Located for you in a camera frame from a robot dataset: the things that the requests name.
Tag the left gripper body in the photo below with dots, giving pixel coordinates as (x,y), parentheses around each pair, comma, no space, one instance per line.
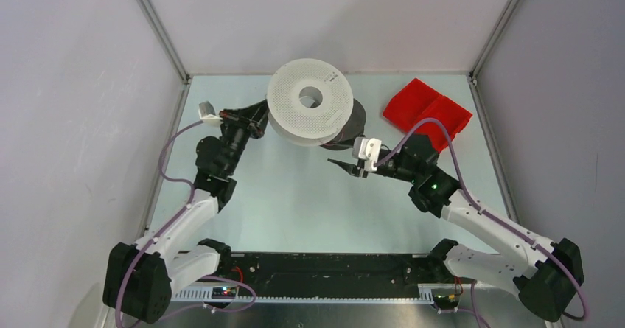
(237,133)

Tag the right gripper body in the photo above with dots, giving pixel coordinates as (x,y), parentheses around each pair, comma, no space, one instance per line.
(393,166)

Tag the white translucent spool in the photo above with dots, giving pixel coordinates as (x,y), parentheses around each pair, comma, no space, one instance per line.
(309,102)

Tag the dark grey spool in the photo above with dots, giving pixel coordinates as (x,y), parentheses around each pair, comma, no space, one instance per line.
(354,127)

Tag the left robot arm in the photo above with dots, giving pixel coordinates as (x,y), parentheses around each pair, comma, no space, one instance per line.
(142,277)

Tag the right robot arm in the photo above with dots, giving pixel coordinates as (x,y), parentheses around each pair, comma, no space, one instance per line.
(544,275)

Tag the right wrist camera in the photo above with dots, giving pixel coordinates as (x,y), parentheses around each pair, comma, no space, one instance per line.
(368,151)

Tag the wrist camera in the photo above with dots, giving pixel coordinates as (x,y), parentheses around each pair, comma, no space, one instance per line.
(208,115)
(368,151)

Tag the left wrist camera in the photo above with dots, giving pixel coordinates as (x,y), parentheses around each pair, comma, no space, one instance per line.
(208,115)

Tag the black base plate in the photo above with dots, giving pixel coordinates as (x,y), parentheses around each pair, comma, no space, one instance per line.
(335,276)

